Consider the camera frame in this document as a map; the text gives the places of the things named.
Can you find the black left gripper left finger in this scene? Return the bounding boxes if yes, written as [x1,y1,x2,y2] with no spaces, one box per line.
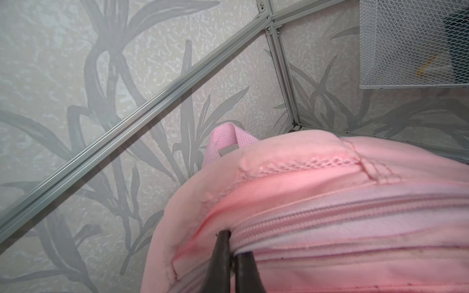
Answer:
[200,230,231,293]

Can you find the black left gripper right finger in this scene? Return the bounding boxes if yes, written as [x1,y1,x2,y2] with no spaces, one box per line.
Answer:
[234,252,266,293]

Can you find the pink backpack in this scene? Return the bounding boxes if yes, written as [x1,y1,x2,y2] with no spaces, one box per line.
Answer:
[141,123,469,293]

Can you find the white wire mesh basket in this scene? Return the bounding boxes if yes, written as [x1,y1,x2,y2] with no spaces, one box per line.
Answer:
[359,1,469,89]

